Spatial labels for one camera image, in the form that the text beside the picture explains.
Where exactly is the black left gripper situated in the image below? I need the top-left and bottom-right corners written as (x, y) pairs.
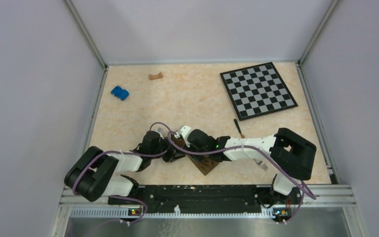
top-left (150, 136), bottom-right (187, 162)

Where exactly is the brown fabric napkin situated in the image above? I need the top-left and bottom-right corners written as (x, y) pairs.
top-left (171, 134), bottom-right (220, 176)

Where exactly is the green wooden handled knife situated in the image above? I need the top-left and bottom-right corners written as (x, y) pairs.
top-left (233, 118), bottom-right (245, 138)

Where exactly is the silver metal fork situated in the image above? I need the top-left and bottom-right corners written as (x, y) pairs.
top-left (255, 160), bottom-right (268, 171)

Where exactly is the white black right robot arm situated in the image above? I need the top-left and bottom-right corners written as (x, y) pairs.
top-left (167, 126), bottom-right (317, 203)

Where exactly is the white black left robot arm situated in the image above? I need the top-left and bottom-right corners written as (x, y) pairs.
top-left (64, 131), bottom-right (184, 204)

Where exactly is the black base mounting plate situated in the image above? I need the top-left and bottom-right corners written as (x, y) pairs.
top-left (108, 184), bottom-right (303, 215)

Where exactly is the blue toy car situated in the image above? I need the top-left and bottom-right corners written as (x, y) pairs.
top-left (111, 86), bottom-right (129, 101)

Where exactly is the small wooden arch block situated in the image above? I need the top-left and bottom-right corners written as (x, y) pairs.
top-left (148, 72), bottom-right (163, 80)

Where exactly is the black white checkerboard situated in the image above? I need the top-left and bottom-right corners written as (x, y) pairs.
top-left (220, 62), bottom-right (298, 121)

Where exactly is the aluminium frame rail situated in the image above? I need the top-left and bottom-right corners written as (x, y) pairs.
top-left (58, 185), bottom-right (357, 220)

